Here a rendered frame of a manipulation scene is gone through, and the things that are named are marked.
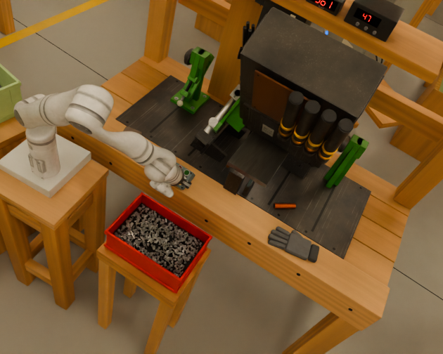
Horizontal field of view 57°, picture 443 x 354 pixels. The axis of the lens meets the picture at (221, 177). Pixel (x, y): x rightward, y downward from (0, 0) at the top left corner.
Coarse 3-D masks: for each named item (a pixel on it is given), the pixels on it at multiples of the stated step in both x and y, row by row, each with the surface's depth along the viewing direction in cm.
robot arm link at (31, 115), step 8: (48, 96) 113; (16, 104) 127; (24, 104) 124; (32, 104) 119; (40, 104) 114; (16, 112) 128; (24, 112) 123; (32, 112) 119; (40, 112) 114; (24, 120) 126; (32, 120) 122; (40, 120) 117; (48, 120) 113; (32, 128) 129
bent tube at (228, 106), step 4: (236, 88) 158; (232, 92) 158; (236, 92) 167; (232, 96) 158; (236, 96) 158; (232, 100) 169; (236, 100) 158; (228, 104) 171; (232, 104) 170; (224, 108) 172; (228, 108) 171; (220, 112) 172; (224, 112) 172; (216, 116) 172; (220, 116) 171; (208, 124) 172; (208, 128) 172; (208, 132) 172
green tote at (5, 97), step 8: (0, 64) 171; (0, 72) 173; (8, 72) 169; (0, 80) 178; (8, 80) 172; (16, 80) 168; (0, 88) 163; (8, 88) 165; (16, 88) 169; (0, 96) 165; (8, 96) 168; (16, 96) 171; (0, 104) 167; (8, 104) 171; (0, 112) 170; (8, 112) 174; (0, 120) 172
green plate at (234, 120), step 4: (236, 104) 150; (232, 108) 152; (236, 108) 152; (228, 112) 154; (232, 112) 155; (236, 112) 154; (224, 116) 156; (228, 116) 155; (232, 116) 156; (236, 116) 155; (224, 120) 158; (228, 120) 158; (232, 120) 157; (236, 120) 156; (240, 120) 155; (232, 124) 159; (236, 124) 157; (240, 124) 156; (236, 128) 159; (240, 128) 158
